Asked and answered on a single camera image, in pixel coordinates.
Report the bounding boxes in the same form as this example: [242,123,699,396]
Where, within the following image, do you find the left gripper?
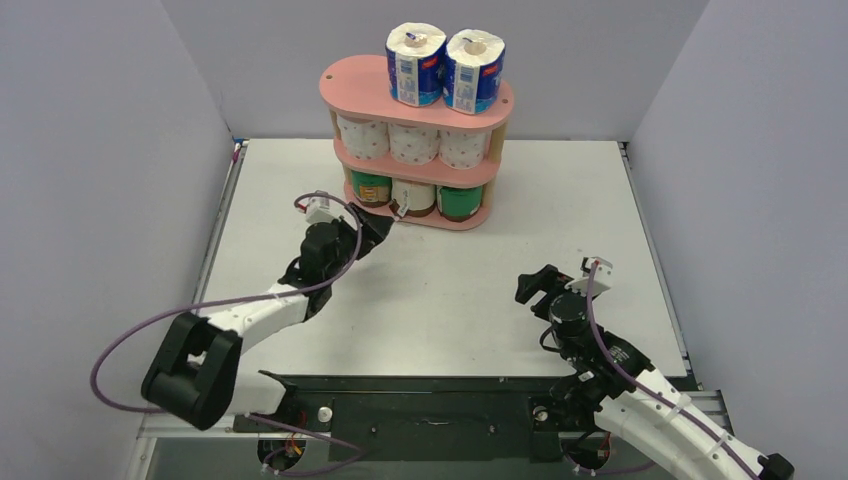
[325,204,393,284]

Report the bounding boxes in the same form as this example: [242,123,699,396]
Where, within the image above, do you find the beige brown roll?
[389,179,436,217]

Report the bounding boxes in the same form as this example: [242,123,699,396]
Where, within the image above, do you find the brown green roll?
[436,186,483,222]

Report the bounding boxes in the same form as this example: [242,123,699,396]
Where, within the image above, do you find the white dotted roll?
[337,116,390,160]
[388,123,440,165]

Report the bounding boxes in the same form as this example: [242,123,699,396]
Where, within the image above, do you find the white dotted roll shelf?
[439,130,489,170]

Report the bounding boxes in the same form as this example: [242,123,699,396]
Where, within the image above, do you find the pink three-tier shelf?
[319,55,515,231]

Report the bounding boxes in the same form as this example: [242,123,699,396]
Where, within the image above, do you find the blue white roll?
[443,29,506,115]
[385,22,447,107]

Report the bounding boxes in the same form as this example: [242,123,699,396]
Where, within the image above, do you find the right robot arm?
[515,257,795,479]

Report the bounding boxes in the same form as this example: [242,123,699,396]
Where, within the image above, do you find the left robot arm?
[141,204,395,430]

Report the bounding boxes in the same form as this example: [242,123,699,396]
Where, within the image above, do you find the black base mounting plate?
[165,375,697,464]

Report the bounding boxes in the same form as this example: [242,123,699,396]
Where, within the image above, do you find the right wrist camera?
[566,257,614,298]

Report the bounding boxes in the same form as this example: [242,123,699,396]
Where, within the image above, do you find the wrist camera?
[294,191,340,225]
[566,257,614,298]

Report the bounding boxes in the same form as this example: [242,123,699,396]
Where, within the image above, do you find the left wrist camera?
[294,191,340,225]

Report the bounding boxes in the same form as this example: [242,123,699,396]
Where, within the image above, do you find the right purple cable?
[586,259,760,480]

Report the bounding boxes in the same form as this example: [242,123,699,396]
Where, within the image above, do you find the purple cable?
[89,192,366,478]
[586,259,760,480]

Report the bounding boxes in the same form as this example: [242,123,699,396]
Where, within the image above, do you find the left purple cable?
[89,192,366,478]

